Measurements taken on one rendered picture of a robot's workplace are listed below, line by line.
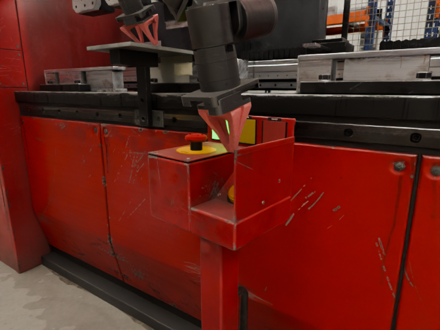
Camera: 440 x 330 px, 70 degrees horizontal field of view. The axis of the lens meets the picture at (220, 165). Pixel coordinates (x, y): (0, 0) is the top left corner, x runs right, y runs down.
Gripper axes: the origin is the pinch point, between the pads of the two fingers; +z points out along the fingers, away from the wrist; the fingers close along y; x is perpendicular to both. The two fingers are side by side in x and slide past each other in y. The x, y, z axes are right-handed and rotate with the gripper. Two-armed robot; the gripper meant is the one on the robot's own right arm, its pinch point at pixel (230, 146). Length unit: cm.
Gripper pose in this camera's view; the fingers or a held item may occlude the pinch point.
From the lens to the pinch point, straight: 48.4
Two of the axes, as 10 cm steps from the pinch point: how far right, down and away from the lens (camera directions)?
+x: -7.4, -1.5, 6.5
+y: 6.5, -4.1, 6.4
